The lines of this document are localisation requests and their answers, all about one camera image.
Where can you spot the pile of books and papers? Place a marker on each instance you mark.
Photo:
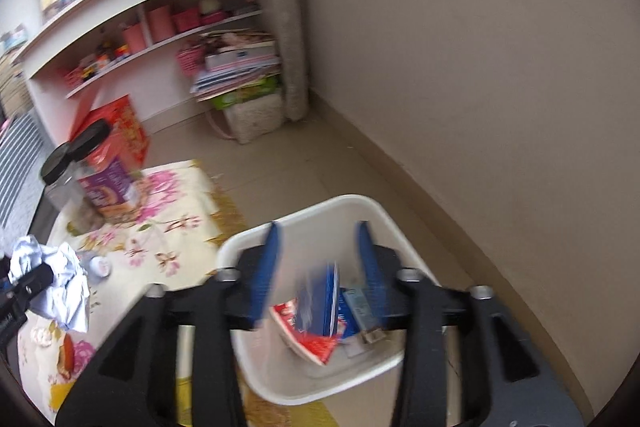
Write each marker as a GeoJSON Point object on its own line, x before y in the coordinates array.
{"type": "Point", "coordinates": [240, 62]}

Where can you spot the grey striped sofa cover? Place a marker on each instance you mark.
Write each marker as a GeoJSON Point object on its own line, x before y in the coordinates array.
{"type": "Point", "coordinates": [20, 167]}

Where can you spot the white round ornament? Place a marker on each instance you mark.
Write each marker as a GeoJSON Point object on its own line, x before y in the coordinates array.
{"type": "Point", "coordinates": [211, 3]}

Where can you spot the pink shelf basket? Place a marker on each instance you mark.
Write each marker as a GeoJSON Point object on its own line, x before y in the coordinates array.
{"type": "Point", "coordinates": [186, 21]}

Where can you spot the pink perforated box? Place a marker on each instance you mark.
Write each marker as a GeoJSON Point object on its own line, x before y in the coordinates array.
{"type": "Point", "coordinates": [73, 76]}

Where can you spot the tall stack of books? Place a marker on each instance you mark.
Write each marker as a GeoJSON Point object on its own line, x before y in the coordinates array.
{"type": "Point", "coordinates": [12, 87]}

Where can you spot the grey curtain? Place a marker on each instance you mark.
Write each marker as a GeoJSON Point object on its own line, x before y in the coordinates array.
{"type": "Point", "coordinates": [287, 7]}

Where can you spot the pink lattice basket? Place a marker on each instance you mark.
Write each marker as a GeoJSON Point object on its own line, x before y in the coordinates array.
{"type": "Point", "coordinates": [190, 62]}

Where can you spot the red instant noodle cup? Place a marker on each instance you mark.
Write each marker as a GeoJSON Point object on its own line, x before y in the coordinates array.
{"type": "Point", "coordinates": [312, 347]}

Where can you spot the clear plastic bottle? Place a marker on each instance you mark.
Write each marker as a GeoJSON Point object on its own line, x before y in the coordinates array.
{"type": "Point", "coordinates": [97, 266]}

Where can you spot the short pink pen cup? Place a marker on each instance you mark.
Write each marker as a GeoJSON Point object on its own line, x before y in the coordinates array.
{"type": "Point", "coordinates": [133, 39]}

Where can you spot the clear jar with black lid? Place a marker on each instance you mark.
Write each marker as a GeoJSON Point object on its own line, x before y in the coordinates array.
{"type": "Point", "coordinates": [62, 187]}

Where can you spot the red gift box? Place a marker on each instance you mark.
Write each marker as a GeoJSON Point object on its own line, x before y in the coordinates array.
{"type": "Point", "coordinates": [127, 127]}

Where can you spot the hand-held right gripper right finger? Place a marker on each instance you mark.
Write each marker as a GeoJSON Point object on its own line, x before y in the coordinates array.
{"type": "Point", "coordinates": [370, 267]}

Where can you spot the blue cardboard box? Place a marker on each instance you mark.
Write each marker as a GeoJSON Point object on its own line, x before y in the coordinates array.
{"type": "Point", "coordinates": [322, 302]}

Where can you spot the light blue milk carton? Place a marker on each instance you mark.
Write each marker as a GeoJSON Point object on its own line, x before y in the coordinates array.
{"type": "Point", "coordinates": [352, 307]}

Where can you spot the white plastic bin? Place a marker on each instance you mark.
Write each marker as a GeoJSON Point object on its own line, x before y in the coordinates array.
{"type": "Point", "coordinates": [320, 217]}

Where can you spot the floral tablecloth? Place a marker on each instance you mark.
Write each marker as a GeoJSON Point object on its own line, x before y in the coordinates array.
{"type": "Point", "coordinates": [170, 207]}

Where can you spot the tall pink pen cup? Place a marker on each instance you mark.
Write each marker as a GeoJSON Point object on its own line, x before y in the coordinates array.
{"type": "Point", "coordinates": [160, 24]}

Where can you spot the green packet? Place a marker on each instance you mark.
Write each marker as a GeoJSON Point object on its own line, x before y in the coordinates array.
{"type": "Point", "coordinates": [250, 94]}

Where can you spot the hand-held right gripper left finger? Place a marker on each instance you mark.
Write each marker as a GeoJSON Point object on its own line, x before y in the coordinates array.
{"type": "Point", "coordinates": [265, 272]}

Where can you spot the purple label nut jar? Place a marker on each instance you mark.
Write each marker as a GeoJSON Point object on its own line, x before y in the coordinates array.
{"type": "Point", "coordinates": [112, 187]}

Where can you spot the orange snack wrapper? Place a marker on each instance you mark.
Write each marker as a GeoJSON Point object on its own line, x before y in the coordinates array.
{"type": "Point", "coordinates": [67, 352]}

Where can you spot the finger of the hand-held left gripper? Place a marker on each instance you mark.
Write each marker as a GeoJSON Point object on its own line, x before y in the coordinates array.
{"type": "Point", "coordinates": [30, 284]}

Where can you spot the white tissue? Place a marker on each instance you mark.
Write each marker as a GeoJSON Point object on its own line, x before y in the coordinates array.
{"type": "Point", "coordinates": [65, 287]}

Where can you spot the white woven bag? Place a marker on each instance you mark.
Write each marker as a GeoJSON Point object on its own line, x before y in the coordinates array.
{"type": "Point", "coordinates": [255, 119]}

